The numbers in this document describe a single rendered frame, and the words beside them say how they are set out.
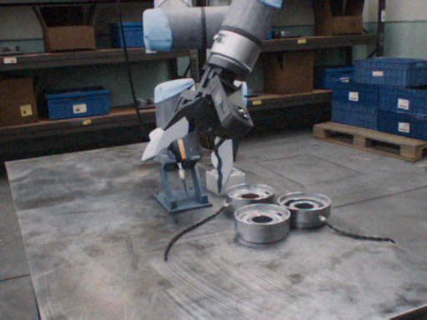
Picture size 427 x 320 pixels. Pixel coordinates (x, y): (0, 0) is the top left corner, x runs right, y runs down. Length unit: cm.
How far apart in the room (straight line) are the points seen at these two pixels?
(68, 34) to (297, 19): 261
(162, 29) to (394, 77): 398
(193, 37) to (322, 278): 46
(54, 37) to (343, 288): 378
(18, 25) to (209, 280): 421
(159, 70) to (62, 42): 117
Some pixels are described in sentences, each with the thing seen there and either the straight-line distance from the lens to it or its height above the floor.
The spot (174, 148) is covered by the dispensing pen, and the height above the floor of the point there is 92.
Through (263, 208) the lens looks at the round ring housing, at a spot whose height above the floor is 83.
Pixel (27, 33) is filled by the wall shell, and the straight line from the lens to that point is 487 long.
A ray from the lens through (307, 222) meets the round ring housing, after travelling 100.
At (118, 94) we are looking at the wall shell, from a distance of 502.
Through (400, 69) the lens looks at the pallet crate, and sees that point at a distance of 474.
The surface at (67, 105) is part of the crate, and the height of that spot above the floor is 57.
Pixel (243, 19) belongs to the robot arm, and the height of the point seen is 119.
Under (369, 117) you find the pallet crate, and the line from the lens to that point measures 503.
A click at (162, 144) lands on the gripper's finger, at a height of 101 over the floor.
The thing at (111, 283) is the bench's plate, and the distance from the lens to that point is 84.
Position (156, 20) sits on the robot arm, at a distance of 92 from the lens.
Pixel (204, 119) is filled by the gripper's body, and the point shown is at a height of 105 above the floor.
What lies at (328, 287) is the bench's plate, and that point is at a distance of 80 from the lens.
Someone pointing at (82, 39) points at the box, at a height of 110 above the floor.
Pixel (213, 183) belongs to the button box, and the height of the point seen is 82.
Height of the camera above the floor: 119
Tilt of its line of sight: 16 degrees down
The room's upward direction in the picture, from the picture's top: 2 degrees counter-clockwise
